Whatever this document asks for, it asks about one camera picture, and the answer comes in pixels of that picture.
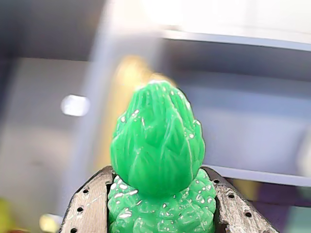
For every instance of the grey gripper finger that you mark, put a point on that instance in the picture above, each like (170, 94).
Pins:
(238, 213)
(90, 206)

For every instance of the green toy pineapple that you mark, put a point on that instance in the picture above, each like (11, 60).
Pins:
(158, 145)

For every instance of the blue toy kitchen cabinet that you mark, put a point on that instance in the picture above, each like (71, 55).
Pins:
(230, 109)

